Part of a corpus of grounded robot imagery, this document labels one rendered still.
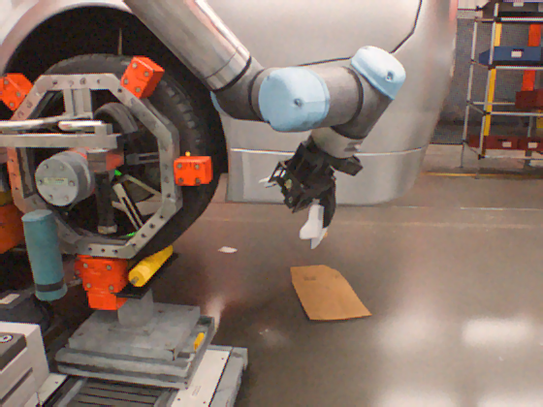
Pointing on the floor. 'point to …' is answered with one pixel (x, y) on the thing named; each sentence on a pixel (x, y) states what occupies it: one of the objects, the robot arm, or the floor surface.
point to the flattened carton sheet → (326, 294)
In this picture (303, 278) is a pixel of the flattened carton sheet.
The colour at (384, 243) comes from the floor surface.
